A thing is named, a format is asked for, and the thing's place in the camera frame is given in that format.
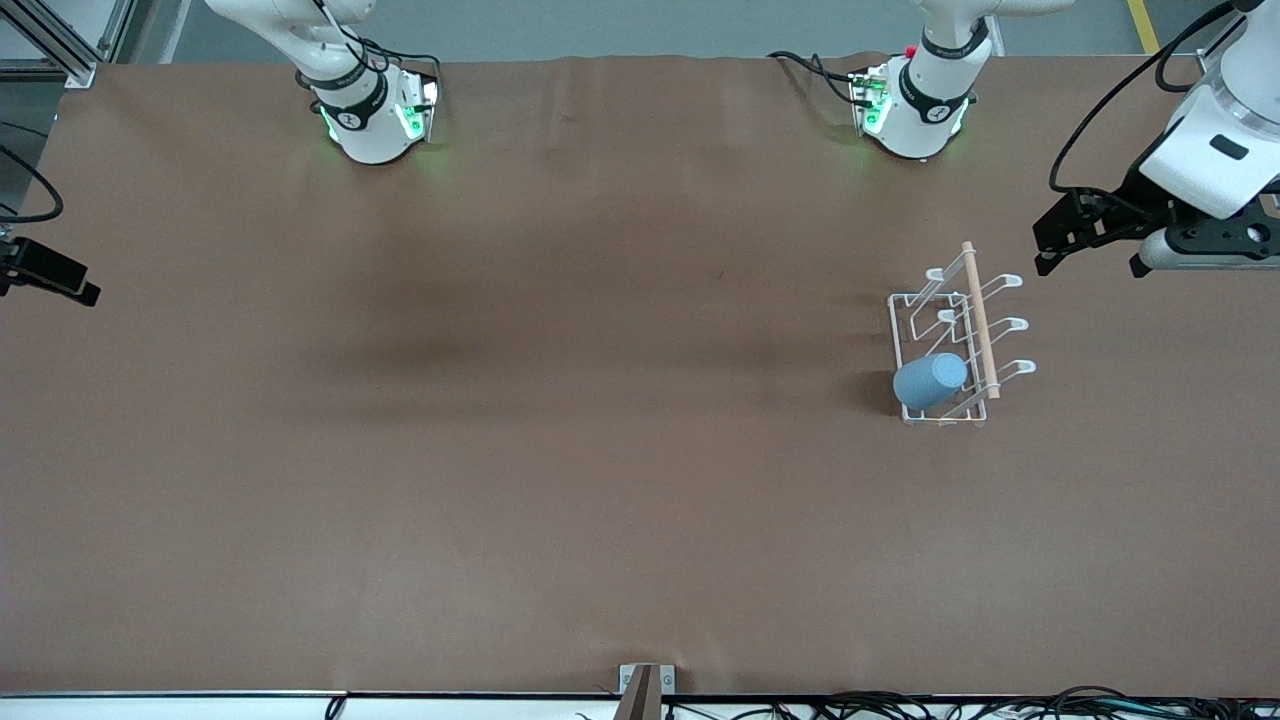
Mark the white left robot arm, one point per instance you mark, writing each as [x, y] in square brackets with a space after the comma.
[920, 110]

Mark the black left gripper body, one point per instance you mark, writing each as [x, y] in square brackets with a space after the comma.
[1128, 207]

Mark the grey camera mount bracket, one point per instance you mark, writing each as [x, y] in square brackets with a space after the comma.
[647, 680]

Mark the brown table cover sheet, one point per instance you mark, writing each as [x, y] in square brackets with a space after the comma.
[600, 500]

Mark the aluminium frame profile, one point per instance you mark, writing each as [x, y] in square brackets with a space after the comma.
[1215, 62]
[76, 70]

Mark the blue plastic cup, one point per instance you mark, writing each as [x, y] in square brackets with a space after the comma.
[930, 380]

